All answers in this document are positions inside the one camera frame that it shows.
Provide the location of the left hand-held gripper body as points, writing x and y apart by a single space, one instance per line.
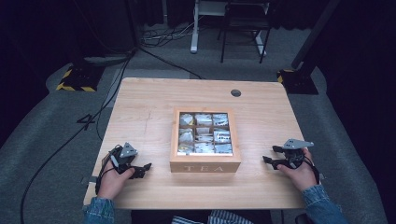
124 155

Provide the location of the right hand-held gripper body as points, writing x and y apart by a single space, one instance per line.
294 152

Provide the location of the wooden tea box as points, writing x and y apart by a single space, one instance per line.
205 164

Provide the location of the person's right hand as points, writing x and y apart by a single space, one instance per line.
300 177

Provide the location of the person's left hand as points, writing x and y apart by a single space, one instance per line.
113 183

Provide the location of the group of tea bag packets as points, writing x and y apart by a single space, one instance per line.
204 133

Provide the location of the black slanted stand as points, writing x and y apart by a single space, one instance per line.
300 77

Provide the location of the person's striped clothing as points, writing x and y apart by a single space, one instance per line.
218 217

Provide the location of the black stand, yellow-striped base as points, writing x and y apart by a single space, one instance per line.
81 77

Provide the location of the black metal chair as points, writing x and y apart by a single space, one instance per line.
244 21

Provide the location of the white desk frame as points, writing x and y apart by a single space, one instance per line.
195 31

